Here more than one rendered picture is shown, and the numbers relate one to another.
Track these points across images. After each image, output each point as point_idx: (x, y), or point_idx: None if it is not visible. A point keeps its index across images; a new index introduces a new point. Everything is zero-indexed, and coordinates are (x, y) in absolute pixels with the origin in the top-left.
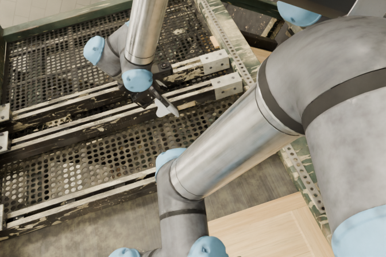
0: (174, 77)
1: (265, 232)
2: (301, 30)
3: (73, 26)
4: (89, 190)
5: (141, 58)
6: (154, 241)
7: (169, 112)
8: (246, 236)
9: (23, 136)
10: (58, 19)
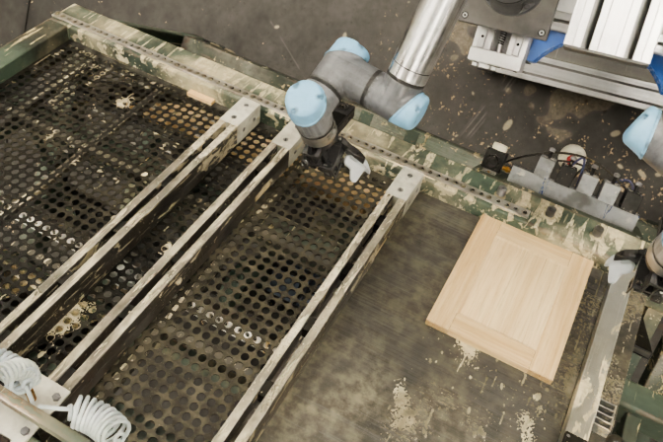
0: (208, 162)
1: (497, 269)
2: None
3: None
4: (277, 354)
5: (428, 76)
6: (405, 359)
7: (363, 170)
8: (486, 285)
9: None
10: None
